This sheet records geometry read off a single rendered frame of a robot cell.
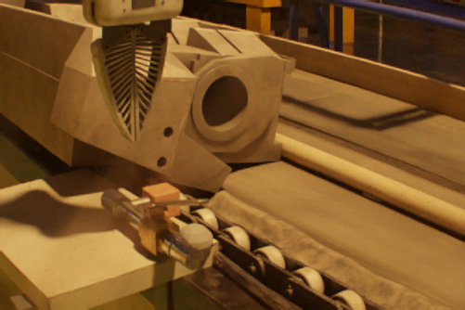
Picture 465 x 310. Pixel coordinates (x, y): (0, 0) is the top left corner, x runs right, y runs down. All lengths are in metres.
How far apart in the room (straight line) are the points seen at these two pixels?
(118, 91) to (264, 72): 0.40
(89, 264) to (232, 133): 0.41
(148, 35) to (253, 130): 0.41
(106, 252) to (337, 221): 0.34
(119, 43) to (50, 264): 0.24
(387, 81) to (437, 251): 0.78
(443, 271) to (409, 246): 0.08
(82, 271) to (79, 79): 0.27
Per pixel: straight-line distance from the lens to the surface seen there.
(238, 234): 0.82
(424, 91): 1.55
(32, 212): 0.88
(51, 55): 1.06
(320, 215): 0.98
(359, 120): 1.43
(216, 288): 0.75
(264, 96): 1.11
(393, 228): 0.95
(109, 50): 0.72
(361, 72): 1.68
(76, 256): 0.77
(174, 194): 0.84
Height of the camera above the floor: 1.15
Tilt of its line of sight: 19 degrees down
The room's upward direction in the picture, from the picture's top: 1 degrees clockwise
